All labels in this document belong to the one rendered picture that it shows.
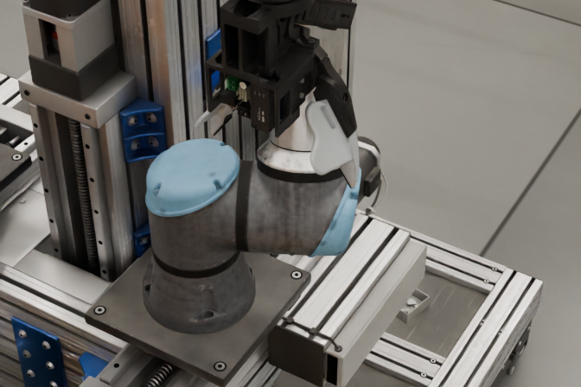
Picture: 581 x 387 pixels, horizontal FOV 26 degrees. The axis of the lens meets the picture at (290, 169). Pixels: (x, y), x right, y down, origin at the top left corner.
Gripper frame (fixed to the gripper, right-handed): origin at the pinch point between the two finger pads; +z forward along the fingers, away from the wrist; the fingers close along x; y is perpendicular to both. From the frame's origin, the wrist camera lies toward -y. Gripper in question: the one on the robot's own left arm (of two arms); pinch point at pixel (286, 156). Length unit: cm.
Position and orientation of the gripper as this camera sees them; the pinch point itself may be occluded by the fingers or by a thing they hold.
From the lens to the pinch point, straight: 116.4
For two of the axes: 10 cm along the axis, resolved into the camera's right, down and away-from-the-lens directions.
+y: -5.1, 5.5, -6.6
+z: 0.0, 7.6, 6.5
